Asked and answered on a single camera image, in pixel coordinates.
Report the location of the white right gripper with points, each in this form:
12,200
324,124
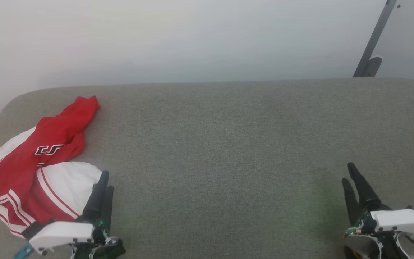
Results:
401,220

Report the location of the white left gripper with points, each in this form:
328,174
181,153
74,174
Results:
63,233

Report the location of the red and white sports shorts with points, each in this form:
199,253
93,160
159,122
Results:
23,169

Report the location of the grey fabric sofa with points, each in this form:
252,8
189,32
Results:
228,162

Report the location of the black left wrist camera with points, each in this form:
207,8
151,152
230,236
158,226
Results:
34,228

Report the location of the teal left camera connector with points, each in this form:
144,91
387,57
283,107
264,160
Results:
23,251

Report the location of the grey rounded wall bracket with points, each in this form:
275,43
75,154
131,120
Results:
373,66

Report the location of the grey metal wall bar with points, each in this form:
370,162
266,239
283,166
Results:
374,39

